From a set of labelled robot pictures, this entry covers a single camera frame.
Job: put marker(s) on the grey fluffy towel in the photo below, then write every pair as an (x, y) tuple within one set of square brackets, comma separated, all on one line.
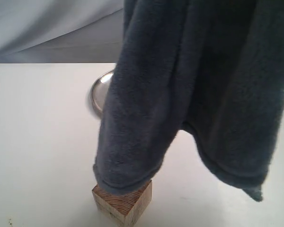
[(213, 68)]

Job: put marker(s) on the wooden cube block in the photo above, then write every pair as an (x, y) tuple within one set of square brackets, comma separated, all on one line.
[(124, 210)]

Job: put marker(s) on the round stainless steel plate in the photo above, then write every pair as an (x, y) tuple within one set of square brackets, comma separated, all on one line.
[(99, 91)]

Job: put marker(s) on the grey fabric backdrop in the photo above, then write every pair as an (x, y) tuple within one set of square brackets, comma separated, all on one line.
[(60, 31)]

